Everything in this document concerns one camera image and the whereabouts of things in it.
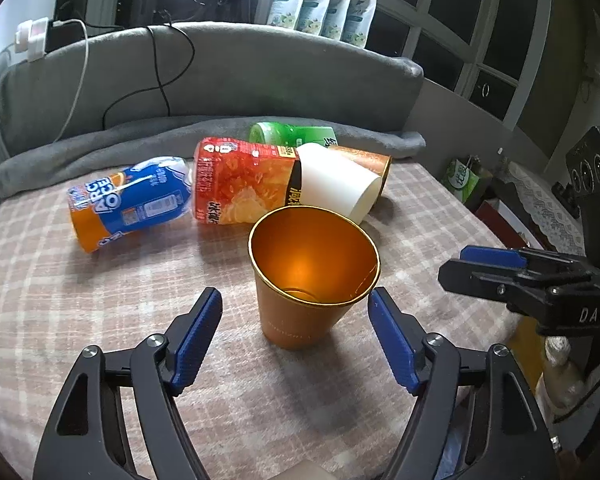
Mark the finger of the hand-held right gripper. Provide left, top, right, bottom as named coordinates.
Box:
left=437, top=258, right=594, bottom=317
left=459, top=245, right=594, bottom=275

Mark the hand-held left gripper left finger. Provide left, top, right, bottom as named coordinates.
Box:
left=32, top=287, right=224, bottom=480

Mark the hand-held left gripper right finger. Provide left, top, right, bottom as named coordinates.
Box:
left=368, top=287, right=556, bottom=480

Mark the gold paper cup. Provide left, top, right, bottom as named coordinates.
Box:
left=330, top=145, right=392, bottom=197
left=248, top=206, right=382, bottom=351

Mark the white paper cup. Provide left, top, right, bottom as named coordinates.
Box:
left=296, top=143, right=384, bottom=225

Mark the red box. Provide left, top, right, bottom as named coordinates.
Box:
left=475, top=199, right=533, bottom=248

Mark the white lace cloth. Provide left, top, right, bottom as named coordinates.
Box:
left=503, top=162, right=587, bottom=257

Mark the green tissue packet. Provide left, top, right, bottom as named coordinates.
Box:
left=441, top=157, right=482, bottom=204

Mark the orange soda bottle blue label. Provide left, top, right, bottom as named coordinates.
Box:
left=67, top=155, right=197, bottom=255

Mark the red orange snack canister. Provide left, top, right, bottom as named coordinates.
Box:
left=192, top=137, right=302, bottom=226

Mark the grey rolled blanket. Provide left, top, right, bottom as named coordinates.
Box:
left=0, top=114, right=427, bottom=202

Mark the green bottle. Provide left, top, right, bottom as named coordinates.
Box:
left=248, top=121, right=339, bottom=149

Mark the grey padded headboard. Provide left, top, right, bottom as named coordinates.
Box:
left=0, top=20, right=426, bottom=162

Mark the white power strip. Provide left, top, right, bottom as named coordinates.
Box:
left=14, top=17, right=50, bottom=62

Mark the black cable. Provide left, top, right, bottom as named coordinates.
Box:
left=102, top=23, right=197, bottom=132

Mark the white cable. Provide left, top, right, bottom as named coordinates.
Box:
left=54, top=18, right=91, bottom=142

